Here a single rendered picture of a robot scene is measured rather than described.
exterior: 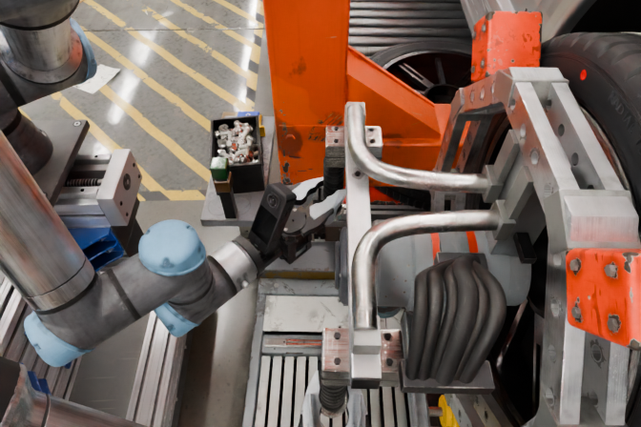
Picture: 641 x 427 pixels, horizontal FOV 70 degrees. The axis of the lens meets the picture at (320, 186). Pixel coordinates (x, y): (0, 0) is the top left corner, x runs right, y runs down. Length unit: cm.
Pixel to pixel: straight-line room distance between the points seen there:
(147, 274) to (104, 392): 81
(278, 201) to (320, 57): 37
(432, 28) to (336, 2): 154
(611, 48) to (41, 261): 66
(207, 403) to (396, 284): 99
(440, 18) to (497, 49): 184
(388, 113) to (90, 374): 102
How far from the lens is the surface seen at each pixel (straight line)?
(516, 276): 69
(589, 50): 63
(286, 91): 100
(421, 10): 252
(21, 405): 30
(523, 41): 71
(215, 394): 153
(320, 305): 152
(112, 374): 141
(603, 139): 59
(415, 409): 134
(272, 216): 70
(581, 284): 45
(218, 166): 110
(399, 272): 64
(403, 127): 110
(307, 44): 93
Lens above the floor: 144
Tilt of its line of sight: 50 degrees down
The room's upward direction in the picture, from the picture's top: straight up
